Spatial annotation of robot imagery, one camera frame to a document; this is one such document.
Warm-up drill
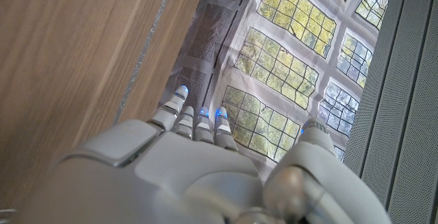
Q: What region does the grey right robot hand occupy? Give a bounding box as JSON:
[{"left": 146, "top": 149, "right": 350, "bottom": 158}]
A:
[{"left": 12, "top": 84, "right": 394, "bottom": 224}]

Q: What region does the grey tape marking line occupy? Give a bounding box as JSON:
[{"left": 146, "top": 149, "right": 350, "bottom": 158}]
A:
[{"left": 112, "top": 0, "right": 177, "bottom": 125}]

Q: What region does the printed window backdrop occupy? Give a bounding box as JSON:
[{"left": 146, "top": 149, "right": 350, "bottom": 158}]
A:
[{"left": 160, "top": 0, "right": 398, "bottom": 180}]

